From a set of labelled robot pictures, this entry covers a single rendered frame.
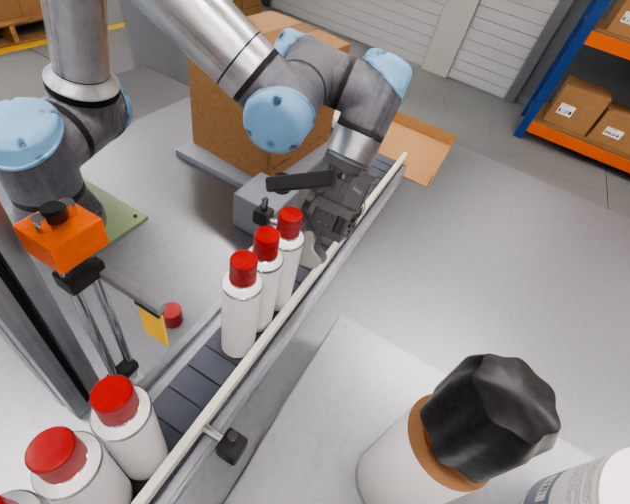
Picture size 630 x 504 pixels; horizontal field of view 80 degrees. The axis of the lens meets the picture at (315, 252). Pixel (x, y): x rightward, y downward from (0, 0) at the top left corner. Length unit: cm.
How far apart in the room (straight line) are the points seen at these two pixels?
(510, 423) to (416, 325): 48
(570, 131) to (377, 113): 356
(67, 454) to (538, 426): 34
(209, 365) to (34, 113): 47
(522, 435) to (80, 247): 35
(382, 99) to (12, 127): 55
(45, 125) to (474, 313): 84
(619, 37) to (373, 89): 335
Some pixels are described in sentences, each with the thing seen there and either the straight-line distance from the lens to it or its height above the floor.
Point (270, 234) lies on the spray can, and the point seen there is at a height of 108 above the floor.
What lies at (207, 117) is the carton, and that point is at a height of 95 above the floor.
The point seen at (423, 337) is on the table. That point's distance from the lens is 77.
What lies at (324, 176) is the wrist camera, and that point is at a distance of 58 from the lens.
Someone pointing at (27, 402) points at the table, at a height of 83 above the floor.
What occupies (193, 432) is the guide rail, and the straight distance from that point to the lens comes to 53.
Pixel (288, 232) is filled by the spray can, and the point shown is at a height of 107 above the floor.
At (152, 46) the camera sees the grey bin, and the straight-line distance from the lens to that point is 295.
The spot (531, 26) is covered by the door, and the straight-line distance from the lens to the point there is 460.
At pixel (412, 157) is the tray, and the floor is 83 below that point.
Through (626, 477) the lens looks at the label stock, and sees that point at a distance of 58.
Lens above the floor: 142
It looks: 46 degrees down
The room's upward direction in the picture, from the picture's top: 15 degrees clockwise
